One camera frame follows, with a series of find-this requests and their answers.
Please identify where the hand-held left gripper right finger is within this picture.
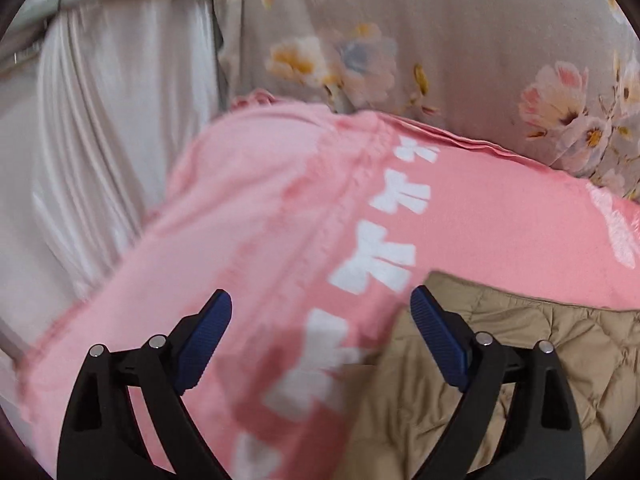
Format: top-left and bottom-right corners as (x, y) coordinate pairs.
(409, 284), (587, 480)

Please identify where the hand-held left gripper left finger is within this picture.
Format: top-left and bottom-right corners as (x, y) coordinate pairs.
(56, 288), (234, 480)

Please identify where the tan quilted jacket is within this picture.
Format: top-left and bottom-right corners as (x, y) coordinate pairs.
(334, 270), (640, 480)

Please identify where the pink printed blanket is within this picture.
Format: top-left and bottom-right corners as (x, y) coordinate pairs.
(15, 87), (640, 480)

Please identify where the white curtain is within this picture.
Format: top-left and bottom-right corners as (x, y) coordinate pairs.
(0, 0), (228, 366)

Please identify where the grey floral sheet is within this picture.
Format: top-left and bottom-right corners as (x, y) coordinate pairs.
(210, 0), (640, 203)

